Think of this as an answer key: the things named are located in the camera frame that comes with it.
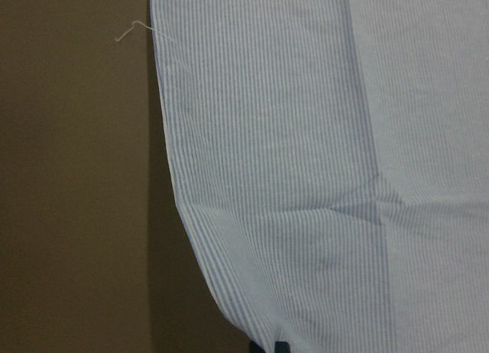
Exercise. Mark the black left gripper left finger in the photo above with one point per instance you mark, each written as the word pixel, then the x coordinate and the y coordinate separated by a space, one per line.
pixel 255 348

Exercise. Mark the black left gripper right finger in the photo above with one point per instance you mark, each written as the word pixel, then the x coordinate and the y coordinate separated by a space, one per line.
pixel 281 347

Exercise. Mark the blue striped button shirt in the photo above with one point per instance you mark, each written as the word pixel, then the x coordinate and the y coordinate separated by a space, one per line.
pixel 329 162

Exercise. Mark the brown paper table cover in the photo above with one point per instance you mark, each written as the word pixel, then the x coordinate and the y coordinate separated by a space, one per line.
pixel 94 257

